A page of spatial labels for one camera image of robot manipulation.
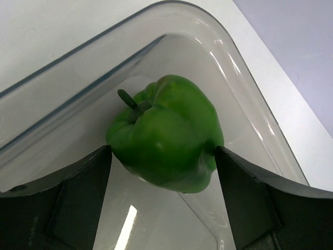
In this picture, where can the green bell pepper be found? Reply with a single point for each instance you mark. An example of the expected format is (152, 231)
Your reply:
(167, 135)

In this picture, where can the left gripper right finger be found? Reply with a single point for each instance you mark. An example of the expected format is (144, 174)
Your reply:
(268, 211)

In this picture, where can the clear grey plastic container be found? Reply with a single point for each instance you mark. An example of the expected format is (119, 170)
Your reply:
(60, 114)

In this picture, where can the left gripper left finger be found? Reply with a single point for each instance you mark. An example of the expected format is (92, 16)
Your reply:
(60, 210)

